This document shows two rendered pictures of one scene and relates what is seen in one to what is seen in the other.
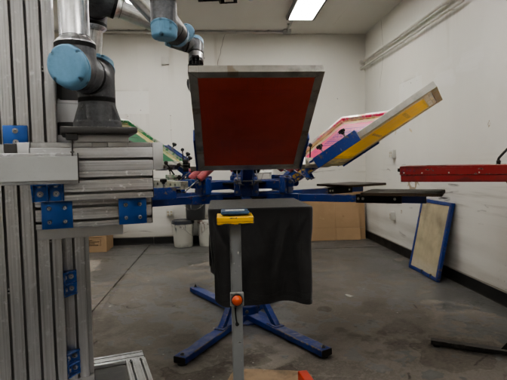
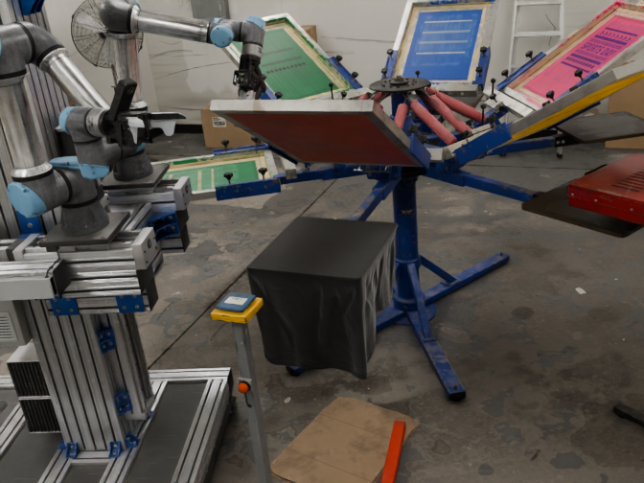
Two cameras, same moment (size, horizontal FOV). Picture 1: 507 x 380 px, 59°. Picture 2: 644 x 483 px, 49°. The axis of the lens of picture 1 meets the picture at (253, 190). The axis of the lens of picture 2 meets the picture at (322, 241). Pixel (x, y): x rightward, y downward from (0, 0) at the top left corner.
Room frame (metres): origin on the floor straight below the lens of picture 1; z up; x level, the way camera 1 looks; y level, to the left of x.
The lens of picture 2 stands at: (-0.05, -1.16, 2.09)
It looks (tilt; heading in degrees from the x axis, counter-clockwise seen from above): 25 degrees down; 28
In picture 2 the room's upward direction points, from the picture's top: 6 degrees counter-clockwise
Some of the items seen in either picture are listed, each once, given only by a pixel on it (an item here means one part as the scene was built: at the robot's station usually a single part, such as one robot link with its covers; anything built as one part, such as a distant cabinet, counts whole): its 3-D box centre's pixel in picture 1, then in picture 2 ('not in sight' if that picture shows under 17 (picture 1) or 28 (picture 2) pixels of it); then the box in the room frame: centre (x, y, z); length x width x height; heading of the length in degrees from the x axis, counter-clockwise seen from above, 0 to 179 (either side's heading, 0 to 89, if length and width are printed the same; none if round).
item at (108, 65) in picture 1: (95, 77); (71, 177); (1.46, 0.50, 1.42); 0.13 x 0.12 x 0.14; 176
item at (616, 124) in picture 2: (312, 190); (526, 143); (3.61, -0.48, 0.91); 1.34 x 0.40 x 0.08; 124
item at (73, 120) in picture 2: not in sight; (82, 122); (1.31, 0.25, 1.65); 0.11 x 0.08 x 0.09; 86
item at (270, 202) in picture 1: (256, 203); (325, 244); (2.12, -0.01, 0.95); 0.48 x 0.44 x 0.01; 4
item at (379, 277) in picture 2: not in sight; (379, 296); (2.14, -0.22, 0.74); 0.46 x 0.04 x 0.42; 4
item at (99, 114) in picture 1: (97, 114); (81, 211); (1.46, 0.50, 1.31); 0.15 x 0.15 x 0.10
